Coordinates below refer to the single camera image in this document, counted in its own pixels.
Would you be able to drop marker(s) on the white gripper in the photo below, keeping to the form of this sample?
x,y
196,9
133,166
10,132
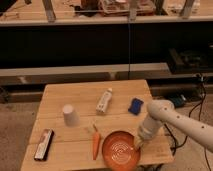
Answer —
x,y
147,130

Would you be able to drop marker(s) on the orange ceramic bowl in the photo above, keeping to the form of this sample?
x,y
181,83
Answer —
x,y
119,153

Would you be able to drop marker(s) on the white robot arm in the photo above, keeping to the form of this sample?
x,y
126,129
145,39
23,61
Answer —
x,y
163,111

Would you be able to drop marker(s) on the blue sponge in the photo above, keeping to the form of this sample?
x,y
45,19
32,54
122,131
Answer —
x,y
135,106

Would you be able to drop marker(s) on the orange carrot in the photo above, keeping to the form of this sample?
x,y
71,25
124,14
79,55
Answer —
x,y
96,142

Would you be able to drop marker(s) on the white plastic bottle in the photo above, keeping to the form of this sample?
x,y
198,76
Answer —
x,y
104,101

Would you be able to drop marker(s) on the wooden table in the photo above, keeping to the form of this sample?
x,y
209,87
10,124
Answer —
x,y
71,147

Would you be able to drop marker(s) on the white paper cup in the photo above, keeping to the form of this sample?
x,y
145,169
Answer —
x,y
70,116

